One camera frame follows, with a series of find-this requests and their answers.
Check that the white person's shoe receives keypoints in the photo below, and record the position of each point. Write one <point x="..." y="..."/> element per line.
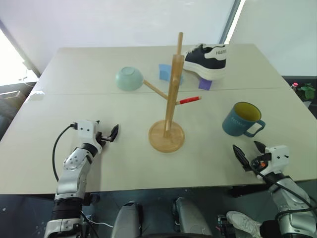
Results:
<point x="242" y="221"/>

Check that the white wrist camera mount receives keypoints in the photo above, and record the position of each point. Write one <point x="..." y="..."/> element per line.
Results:
<point x="86" y="130"/>
<point x="278" y="156"/>

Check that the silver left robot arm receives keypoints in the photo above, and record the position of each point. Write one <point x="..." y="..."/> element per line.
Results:
<point x="71" y="171"/>

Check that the navy and white sneaker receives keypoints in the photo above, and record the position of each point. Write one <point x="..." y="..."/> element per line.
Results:
<point x="205" y="60"/>

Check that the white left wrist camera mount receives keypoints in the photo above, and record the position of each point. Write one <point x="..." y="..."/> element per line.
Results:
<point x="86" y="130"/>

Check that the purple foam block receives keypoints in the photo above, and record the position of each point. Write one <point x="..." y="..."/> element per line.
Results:
<point x="205" y="84"/>

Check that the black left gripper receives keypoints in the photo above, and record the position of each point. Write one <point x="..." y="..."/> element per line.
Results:
<point x="102" y="140"/>

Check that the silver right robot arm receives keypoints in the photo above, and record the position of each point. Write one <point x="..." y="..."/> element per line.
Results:
<point x="294" y="205"/>

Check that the grey rounded robot leg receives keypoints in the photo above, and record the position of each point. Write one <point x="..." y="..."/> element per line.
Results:
<point x="190" y="218"/>
<point x="126" y="220"/>

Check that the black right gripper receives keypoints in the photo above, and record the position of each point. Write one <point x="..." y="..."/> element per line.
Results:
<point x="258" y="163"/>

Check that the blue mug yellow inside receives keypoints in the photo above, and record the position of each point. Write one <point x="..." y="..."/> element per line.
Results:
<point x="234" y="122"/>

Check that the white clamp on table edge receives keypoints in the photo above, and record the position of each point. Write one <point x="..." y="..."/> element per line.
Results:
<point x="37" y="96"/>

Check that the pale green bowl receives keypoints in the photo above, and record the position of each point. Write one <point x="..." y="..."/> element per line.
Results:
<point x="127" y="78"/>

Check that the green potted plant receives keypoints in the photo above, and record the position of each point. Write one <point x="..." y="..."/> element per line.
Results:
<point x="307" y="90"/>

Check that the blue foam block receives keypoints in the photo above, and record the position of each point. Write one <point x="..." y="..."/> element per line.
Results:
<point x="164" y="72"/>

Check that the wooden mug tree stand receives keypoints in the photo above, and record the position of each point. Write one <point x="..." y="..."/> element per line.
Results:
<point x="171" y="81"/>

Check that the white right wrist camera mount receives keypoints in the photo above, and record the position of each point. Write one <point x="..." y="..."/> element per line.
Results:
<point x="278" y="156"/>

